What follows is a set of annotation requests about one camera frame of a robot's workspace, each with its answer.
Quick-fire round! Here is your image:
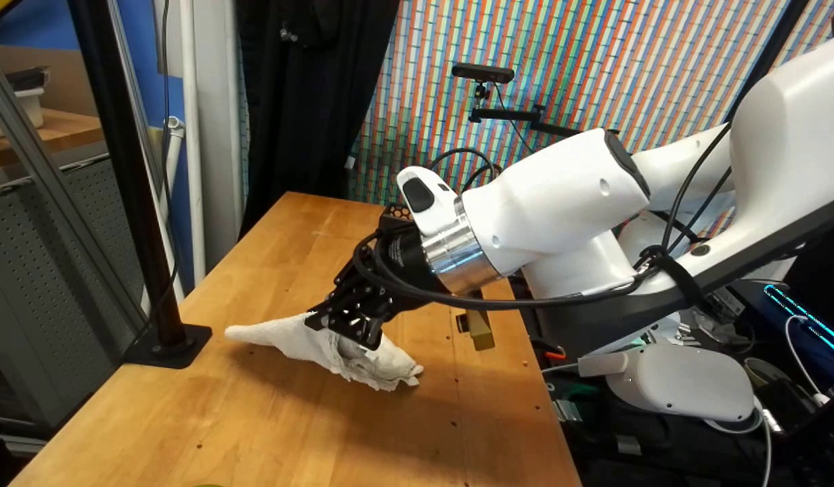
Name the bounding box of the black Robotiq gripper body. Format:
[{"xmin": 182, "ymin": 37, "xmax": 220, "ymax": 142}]
[{"xmin": 357, "ymin": 211, "xmax": 442, "ymax": 305}]

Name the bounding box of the white cloth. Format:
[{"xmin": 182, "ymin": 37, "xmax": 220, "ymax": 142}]
[{"xmin": 223, "ymin": 309, "xmax": 427, "ymax": 396}]

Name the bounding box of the colourful patterned backdrop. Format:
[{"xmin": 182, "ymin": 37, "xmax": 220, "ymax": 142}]
[{"xmin": 347, "ymin": 0, "xmax": 834, "ymax": 211}]

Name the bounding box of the black curtain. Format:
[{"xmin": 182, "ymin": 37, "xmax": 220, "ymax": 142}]
[{"xmin": 236, "ymin": 0, "xmax": 404, "ymax": 239}]

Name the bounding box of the black pole stand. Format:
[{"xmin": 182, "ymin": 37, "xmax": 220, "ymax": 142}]
[{"xmin": 63, "ymin": 0, "xmax": 216, "ymax": 372}]

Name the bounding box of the grey perforated metal panel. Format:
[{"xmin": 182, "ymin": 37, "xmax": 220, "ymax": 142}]
[{"xmin": 0, "ymin": 151, "xmax": 151, "ymax": 427}]

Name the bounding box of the white VR headset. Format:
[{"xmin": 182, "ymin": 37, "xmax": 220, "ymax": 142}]
[{"xmin": 576, "ymin": 342, "xmax": 763, "ymax": 427}]

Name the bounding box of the wooden shelf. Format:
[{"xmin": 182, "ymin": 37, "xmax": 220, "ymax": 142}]
[{"xmin": 0, "ymin": 105, "xmax": 104, "ymax": 177}]

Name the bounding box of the blue crate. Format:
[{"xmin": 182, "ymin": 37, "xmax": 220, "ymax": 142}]
[{"xmin": 760, "ymin": 278, "xmax": 834, "ymax": 392}]

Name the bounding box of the olive wrist camera block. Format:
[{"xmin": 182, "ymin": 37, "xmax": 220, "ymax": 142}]
[{"xmin": 453, "ymin": 309, "xmax": 499, "ymax": 354}]

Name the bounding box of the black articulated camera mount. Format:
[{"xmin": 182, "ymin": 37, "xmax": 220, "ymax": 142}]
[{"xmin": 465, "ymin": 104, "xmax": 588, "ymax": 142}]

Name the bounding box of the black bar camera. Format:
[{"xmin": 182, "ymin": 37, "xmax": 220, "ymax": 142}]
[{"xmin": 449, "ymin": 60, "xmax": 519, "ymax": 87}]

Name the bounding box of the white cable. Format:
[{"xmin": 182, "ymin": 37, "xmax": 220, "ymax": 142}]
[{"xmin": 781, "ymin": 315, "xmax": 834, "ymax": 412}]

